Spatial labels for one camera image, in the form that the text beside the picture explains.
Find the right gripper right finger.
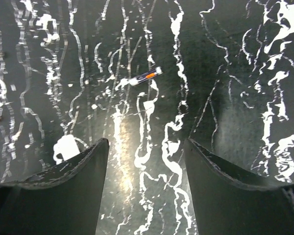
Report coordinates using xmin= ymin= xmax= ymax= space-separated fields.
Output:
xmin=183 ymin=139 xmax=294 ymax=235

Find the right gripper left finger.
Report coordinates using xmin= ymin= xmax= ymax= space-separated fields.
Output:
xmin=0 ymin=138 xmax=109 ymax=235

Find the white battery cover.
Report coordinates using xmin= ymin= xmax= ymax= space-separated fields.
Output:
xmin=53 ymin=134 xmax=80 ymax=165

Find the dark blue battery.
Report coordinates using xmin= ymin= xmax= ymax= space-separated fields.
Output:
xmin=129 ymin=67 xmax=162 ymax=86

